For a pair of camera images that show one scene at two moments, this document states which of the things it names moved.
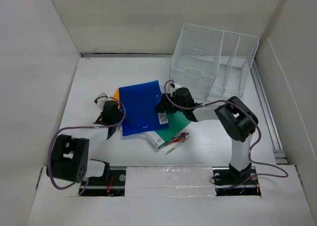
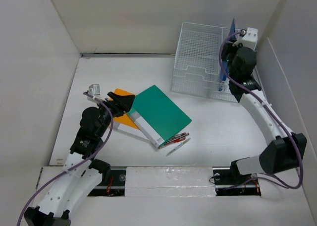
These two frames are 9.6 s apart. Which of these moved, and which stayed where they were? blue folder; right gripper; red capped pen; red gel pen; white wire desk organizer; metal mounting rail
Moved: blue folder; right gripper
Stayed: red gel pen; white wire desk organizer; metal mounting rail; red capped pen
